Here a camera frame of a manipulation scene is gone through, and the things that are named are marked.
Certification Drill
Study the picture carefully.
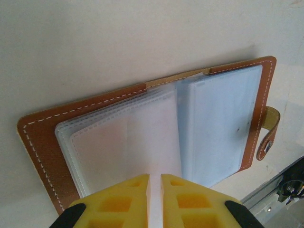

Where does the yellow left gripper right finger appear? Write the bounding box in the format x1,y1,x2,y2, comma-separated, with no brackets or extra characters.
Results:
160,174,262,228

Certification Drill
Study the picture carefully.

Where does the brown leather card holder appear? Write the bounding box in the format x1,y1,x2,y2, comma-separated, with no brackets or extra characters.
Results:
17,56,282,216

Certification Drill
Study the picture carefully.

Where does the long aluminium base rail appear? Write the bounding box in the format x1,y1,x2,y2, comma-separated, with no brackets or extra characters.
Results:
239,158,304,228

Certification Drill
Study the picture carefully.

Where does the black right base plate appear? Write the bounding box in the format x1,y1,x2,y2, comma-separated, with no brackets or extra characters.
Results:
277,177,304,205

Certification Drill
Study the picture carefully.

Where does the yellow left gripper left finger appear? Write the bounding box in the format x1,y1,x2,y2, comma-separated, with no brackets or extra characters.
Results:
53,173,152,228

